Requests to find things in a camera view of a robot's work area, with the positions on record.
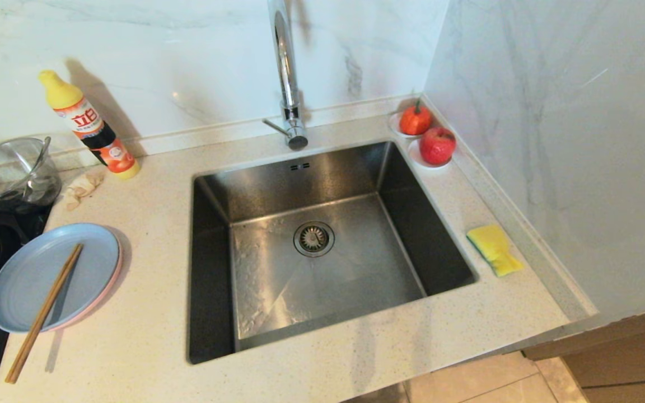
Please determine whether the orange toy pumpkin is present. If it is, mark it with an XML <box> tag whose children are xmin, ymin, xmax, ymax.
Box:
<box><xmin>399</xmin><ymin>100</ymin><xmax>433</xmax><ymax>136</ymax></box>

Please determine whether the yellow green sponge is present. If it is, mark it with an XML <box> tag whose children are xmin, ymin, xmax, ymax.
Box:
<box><xmin>466</xmin><ymin>224</ymin><xmax>525</xmax><ymax>278</ymax></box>

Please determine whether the clear glass bowl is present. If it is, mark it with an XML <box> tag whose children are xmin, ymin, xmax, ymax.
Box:
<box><xmin>0</xmin><ymin>137</ymin><xmax>63</xmax><ymax>211</ymax></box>

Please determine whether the small white dish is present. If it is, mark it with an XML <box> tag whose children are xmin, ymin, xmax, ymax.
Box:
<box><xmin>408</xmin><ymin>138</ymin><xmax>453</xmax><ymax>169</ymax></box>
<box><xmin>389</xmin><ymin>111</ymin><xmax>433</xmax><ymax>139</ymax></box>

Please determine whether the crumpled beige rag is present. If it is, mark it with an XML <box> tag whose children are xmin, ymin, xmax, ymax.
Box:
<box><xmin>64</xmin><ymin>170</ymin><xmax>106</xmax><ymax>212</ymax></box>

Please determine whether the pink plate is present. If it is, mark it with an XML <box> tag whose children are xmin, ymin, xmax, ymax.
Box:
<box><xmin>48</xmin><ymin>235</ymin><xmax>124</xmax><ymax>332</ymax></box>

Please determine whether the metal drain strainer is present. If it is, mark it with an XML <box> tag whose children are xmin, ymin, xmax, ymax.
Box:
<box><xmin>293</xmin><ymin>221</ymin><xmax>335</xmax><ymax>258</ymax></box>

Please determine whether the chrome faucet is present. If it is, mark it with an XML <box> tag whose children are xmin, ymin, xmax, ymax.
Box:
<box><xmin>261</xmin><ymin>0</ymin><xmax>309</xmax><ymax>151</ymax></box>

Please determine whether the orange dish soap bottle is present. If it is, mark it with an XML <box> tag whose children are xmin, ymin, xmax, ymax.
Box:
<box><xmin>39</xmin><ymin>69</ymin><xmax>141</xmax><ymax>180</ymax></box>

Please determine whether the light blue plate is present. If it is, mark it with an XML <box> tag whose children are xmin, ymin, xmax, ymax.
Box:
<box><xmin>0</xmin><ymin>223</ymin><xmax>120</xmax><ymax>334</ymax></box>

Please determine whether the wooden cabinet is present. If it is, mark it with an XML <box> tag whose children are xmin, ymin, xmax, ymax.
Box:
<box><xmin>523</xmin><ymin>302</ymin><xmax>645</xmax><ymax>403</ymax></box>

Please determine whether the stainless steel sink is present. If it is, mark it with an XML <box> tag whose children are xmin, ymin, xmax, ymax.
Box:
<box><xmin>187</xmin><ymin>140</ymin><xmax>479</xmax><ymax>365</ymax></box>

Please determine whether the red toy apple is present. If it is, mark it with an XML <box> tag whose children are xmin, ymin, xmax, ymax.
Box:
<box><xmin>419</xmin><ymin>126</ymin><xmax>457</xmax><ymax>166</ymax></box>

